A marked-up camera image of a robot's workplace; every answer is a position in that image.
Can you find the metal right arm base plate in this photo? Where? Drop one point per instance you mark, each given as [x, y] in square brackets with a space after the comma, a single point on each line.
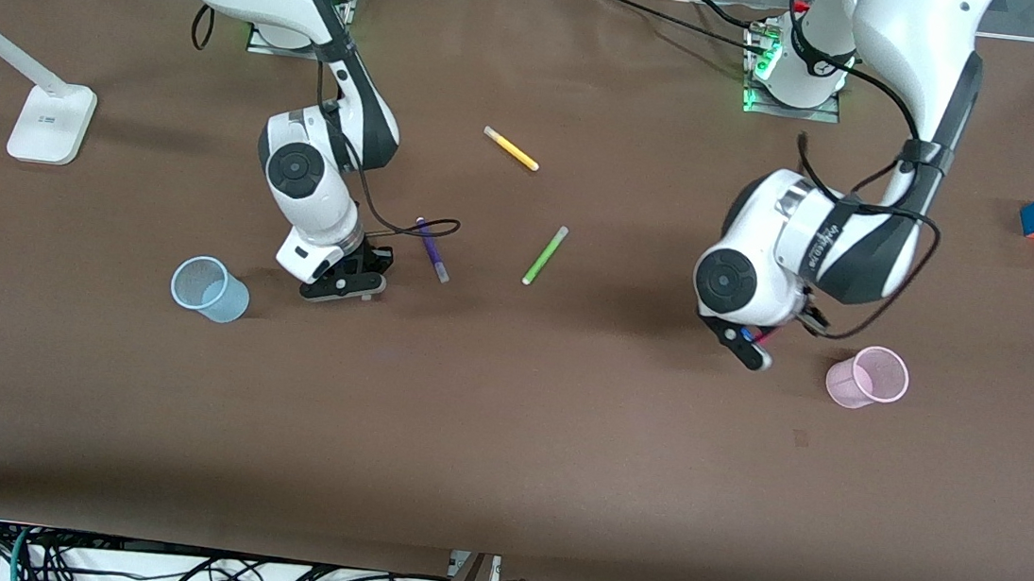
[345, 3]

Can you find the white desk lamp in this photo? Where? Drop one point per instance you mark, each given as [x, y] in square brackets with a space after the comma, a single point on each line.
[44, 131]

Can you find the yellow marker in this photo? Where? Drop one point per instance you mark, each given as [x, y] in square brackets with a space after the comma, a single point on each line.
[512, 149]

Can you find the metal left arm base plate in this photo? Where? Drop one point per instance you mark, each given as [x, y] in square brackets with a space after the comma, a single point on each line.
[833, 114]

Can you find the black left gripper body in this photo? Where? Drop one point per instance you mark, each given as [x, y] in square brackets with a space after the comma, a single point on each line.
[810, 316]

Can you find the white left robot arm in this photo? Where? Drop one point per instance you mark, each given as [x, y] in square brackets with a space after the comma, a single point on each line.
[911, 44]

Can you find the translucent blue plastic cup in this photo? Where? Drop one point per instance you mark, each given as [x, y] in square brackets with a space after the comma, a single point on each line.
[226, 302]

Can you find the purple marker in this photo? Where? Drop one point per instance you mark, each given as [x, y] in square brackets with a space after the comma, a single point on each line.
[432, 252]

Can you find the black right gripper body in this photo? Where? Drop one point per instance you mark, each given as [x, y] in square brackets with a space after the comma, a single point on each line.
[376, 258]

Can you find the brown table cover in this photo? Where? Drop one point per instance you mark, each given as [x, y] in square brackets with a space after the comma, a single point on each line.
[502, 441]

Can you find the green marker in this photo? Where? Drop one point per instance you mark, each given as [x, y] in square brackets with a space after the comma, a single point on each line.
[545, 255]

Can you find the translucent pink plastic cup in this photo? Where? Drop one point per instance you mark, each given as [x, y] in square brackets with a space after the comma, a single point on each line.
[844, 387]

